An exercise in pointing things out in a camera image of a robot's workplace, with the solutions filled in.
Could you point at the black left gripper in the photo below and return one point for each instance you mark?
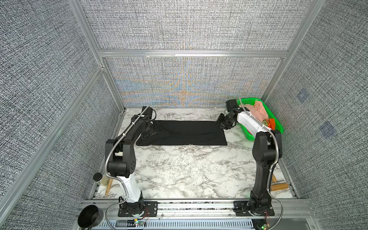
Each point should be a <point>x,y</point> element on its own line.
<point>155,129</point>

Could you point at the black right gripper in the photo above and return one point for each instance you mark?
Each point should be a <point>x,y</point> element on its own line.
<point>219,120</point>

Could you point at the black t-shirt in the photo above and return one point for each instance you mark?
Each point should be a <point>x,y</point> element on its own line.
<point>175,133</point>

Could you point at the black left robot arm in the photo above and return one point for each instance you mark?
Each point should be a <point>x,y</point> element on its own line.
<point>120,160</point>

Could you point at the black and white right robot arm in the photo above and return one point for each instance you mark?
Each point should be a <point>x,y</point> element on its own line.
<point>267,150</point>

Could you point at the green plastic basket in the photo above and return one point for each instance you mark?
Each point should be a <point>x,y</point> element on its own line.
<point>251,101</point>

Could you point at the pink t-shirt in basket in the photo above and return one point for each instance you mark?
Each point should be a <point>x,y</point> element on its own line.
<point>258,110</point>

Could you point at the orange graphic t-shirt in basket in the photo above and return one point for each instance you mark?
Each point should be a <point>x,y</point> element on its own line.
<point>270,123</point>

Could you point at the small jar black lid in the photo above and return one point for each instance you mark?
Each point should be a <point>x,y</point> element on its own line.
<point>101,179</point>

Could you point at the wooden roller near right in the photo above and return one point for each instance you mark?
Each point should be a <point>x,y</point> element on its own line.
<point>274,180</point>

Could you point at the wooden roller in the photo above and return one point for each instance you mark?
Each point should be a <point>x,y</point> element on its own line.
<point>274,180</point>
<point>280,186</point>

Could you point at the wooden roller far right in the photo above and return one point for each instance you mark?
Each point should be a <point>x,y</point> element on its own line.
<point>280,186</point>

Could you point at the black cup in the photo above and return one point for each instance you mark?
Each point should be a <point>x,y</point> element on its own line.
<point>91,216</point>

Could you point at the white spatula wooden handle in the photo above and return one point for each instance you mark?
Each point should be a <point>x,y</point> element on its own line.
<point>108,187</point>

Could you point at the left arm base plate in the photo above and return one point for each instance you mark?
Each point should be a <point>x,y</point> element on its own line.
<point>138,209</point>

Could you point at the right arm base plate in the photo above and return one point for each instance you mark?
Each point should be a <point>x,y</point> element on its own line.
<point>246,208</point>

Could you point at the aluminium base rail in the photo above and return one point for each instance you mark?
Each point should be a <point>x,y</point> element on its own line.
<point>211,214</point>

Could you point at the aluminium frame of enclosure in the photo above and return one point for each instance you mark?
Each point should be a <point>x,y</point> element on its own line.
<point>50,61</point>

